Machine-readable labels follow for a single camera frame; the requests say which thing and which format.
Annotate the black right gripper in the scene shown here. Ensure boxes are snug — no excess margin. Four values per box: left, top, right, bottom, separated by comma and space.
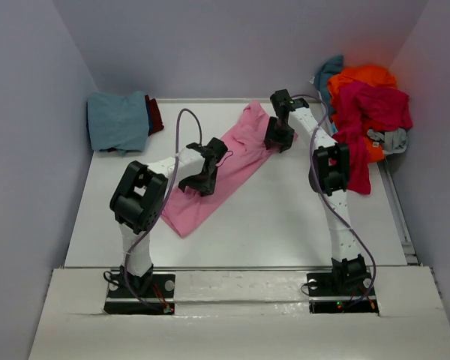
265, 115, 296, 152

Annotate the pink t shirt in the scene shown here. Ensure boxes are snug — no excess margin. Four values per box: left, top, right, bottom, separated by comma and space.
161, 101, 278, 238

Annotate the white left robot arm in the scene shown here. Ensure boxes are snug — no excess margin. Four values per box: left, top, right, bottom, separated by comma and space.
109, 137, 228, 298

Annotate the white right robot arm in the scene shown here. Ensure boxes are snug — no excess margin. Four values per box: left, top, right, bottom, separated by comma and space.
264, 89, 370, 297

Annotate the clear plastic bin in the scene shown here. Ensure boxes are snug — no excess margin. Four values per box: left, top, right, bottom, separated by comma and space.
309, 76, 338, 135

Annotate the folded dark red t shirt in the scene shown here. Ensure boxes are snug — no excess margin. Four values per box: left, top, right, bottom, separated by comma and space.
145, 95, 164, 135

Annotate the magenta t shirt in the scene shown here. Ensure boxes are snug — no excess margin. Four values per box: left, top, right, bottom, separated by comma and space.
332, 81, 413, 195

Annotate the teal t shirt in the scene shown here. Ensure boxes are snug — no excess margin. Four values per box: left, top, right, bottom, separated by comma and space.
313, 55, 344, 104

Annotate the folded light blue t shirt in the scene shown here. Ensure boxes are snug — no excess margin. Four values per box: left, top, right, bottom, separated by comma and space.
87, 91, 149, 154

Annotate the grey t shirt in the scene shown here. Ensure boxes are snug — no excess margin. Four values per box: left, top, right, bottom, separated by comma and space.
367, 128, 408, 156

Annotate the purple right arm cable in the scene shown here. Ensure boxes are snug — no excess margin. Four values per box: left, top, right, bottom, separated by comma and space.
290, 93, 377, 312

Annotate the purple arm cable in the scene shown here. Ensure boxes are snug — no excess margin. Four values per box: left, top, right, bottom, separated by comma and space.
290, 93, 377, 312
123, 108, 206, 312

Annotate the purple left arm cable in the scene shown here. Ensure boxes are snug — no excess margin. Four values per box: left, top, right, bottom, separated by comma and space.
123, 108, 206, 312

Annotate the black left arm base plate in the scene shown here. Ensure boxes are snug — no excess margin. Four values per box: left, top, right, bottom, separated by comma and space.
103, 271, 176, 316

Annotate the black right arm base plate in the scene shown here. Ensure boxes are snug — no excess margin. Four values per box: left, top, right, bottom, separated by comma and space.
300, 271, 380, 314

